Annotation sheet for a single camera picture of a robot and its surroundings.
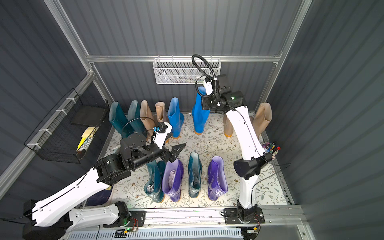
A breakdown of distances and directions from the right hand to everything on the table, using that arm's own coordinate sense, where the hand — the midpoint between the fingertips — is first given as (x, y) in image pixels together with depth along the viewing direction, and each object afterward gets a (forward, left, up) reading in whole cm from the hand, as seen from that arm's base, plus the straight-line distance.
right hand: (206, 100), depth 74 cm
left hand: (-25, +11, 0) cm, 27 cm away
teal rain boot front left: (-37, +22, -15) cm, 46 cm away
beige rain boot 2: (+9, +28, -17) cm, 34 cm away
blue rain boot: (+2, +16, -16) cm, 23 cm away
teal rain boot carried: (-2, +49, -13) cm, 50 cm away
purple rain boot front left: (-31, +17, -25) cm, 43 cm away
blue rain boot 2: (-3, +3, -9) cm, 10 cm away
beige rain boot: (-1, +33, -14) cm, 36 cm away
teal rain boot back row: (+3, +43, -16) cm, 46 cm away
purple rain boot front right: (-37, -4, -13) cm, 39 cm away
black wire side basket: (-14, +69, -10) cm, 71 cm away
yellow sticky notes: (-14, +60, -10) cm, 63 cm away
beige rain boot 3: (+5, -16, -27) cm, 32 cm away
